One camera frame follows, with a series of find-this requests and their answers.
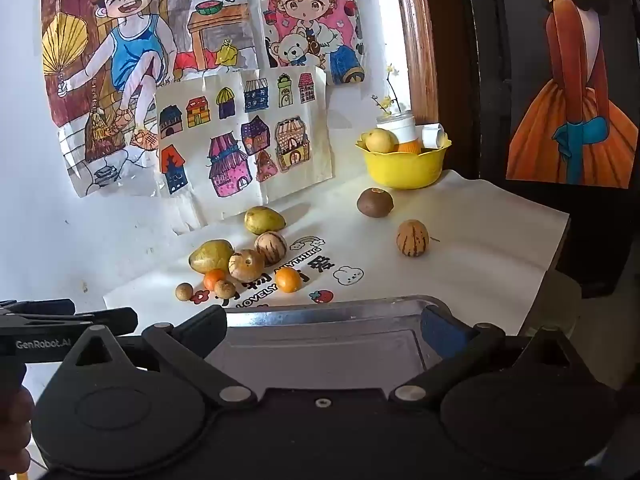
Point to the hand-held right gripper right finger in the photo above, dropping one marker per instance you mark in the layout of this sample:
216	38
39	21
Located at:
440	332

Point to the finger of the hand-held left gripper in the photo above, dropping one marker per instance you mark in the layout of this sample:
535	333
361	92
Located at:
50	305
110	320

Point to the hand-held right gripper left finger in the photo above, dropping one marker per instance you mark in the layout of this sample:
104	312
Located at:
200	330

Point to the yellow green mango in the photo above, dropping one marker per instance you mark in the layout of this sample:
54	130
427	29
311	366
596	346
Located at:
264	220
210	256

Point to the round tan pepino melon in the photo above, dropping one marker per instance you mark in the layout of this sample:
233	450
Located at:
246	266

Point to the metal tray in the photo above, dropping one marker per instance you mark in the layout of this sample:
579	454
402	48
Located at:
325	340

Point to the brown kiwi with sticker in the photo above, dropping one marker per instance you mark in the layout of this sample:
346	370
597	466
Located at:
375	203

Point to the person's left hand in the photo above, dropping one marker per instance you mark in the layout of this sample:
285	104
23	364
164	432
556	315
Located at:
15	430

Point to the brown longan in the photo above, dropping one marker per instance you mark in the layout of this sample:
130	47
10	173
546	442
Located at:
225	289
183	291

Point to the small orange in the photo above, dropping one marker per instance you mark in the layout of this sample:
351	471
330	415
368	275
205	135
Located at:
288	280
215	280

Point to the orange striped pepino melon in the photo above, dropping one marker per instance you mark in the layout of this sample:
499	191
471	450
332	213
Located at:
412	239

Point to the pale striped pepino melon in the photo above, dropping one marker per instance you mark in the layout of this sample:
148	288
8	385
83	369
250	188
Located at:
272	247

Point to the yellow plastic bowl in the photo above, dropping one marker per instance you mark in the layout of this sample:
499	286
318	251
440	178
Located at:
405	167

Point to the orange in bowl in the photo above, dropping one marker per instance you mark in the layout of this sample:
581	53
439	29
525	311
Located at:
409	147

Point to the white paper roll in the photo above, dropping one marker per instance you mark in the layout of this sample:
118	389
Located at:
433	135

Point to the yellow pear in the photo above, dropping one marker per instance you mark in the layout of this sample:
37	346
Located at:
381	141

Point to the white bottle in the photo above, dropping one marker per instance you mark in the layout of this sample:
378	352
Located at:
400	127

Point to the colourful houses drawing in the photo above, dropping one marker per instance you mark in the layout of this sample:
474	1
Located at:
250	125

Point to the yellow flower sprig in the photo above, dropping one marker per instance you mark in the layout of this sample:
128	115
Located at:
387	102

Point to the orange dress girl painting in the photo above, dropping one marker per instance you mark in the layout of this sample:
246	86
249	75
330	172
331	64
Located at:
570	110

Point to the boy with fan drawing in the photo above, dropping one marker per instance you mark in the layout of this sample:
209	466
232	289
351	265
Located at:
135	45

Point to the girl with teddy bear drawing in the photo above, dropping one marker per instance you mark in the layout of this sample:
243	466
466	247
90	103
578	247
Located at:
305	15

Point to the brown wooden door frame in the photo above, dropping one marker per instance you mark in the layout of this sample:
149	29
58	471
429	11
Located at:
417	35

